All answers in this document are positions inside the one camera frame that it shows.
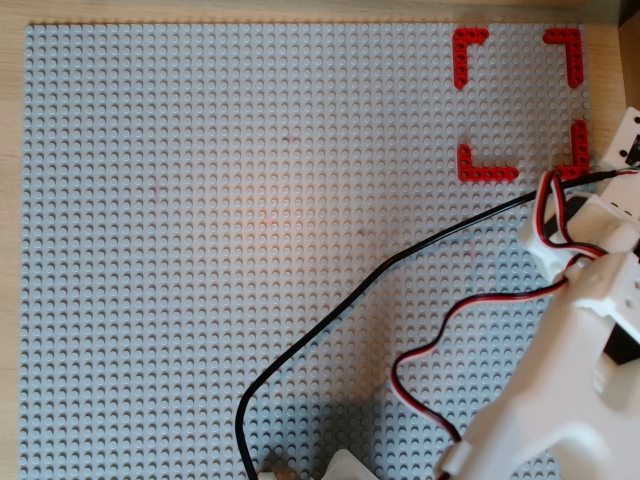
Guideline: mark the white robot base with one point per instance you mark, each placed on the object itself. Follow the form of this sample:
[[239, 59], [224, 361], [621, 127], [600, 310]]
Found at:
[[350, 467]]

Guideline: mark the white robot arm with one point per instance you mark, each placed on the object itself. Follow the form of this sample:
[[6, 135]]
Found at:
[[560, 380]]

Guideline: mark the red L-shaped Lego beam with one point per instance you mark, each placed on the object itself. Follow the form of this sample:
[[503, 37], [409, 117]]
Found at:
[[462, 55], [480, 173], [580, 150], [575, 55]]

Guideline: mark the grey Lego baseplate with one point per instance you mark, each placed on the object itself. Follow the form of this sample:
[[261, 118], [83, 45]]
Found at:
[[200, 250]]

